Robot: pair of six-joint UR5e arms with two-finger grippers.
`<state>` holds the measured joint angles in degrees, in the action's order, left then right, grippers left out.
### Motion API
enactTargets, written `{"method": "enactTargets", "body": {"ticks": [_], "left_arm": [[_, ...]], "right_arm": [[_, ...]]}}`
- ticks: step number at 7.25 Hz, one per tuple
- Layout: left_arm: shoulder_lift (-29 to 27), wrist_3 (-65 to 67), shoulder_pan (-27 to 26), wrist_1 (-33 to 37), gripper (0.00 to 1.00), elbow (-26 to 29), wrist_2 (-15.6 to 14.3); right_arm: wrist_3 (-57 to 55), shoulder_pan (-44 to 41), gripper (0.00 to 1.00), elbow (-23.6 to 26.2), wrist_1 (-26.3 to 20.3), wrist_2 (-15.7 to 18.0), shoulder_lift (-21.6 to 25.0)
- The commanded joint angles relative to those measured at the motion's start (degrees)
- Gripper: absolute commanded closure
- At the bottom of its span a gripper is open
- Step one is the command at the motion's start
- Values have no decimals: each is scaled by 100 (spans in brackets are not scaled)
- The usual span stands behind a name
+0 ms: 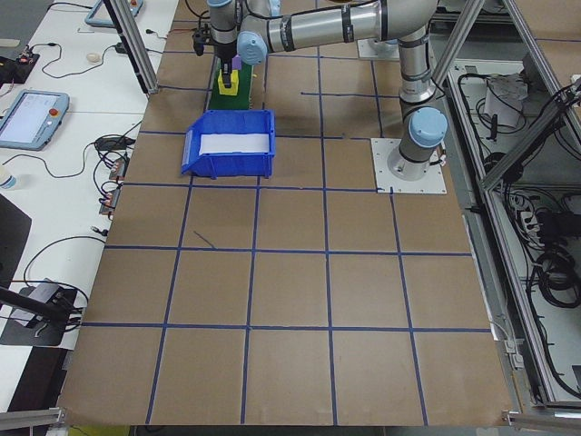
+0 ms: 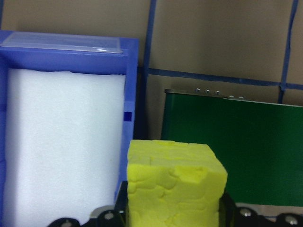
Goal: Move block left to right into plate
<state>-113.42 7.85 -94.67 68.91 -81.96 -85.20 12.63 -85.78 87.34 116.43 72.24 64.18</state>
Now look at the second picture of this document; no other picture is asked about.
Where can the blue plastic storage bin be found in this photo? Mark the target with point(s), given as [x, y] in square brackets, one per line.
[71, 60]

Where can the green conveyor belt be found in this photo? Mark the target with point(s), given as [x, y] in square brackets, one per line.
[248, 146]

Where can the white foam pad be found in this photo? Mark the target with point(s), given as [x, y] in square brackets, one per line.
[59, 142]

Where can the yellow foam block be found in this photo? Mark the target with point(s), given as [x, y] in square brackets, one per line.
[175, 189]

